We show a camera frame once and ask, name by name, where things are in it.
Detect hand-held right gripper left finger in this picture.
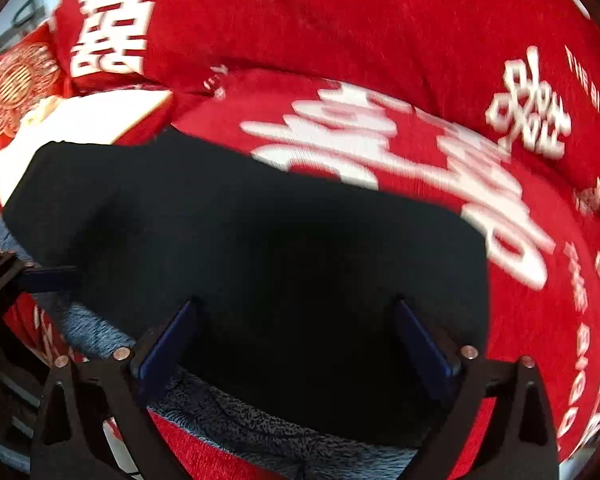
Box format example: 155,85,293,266
30,300,203,480

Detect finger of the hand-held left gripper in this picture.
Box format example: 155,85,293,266
0,254,79,312

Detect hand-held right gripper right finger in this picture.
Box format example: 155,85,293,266
394,299,561,480

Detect black pants with blue lining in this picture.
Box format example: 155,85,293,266
0,127,491,480

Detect white cloth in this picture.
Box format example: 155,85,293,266
0,89,173,192

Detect red cushion with gold ornament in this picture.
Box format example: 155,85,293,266
0,25,73,156

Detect red printed blanket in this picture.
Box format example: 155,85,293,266
0,0,600,480

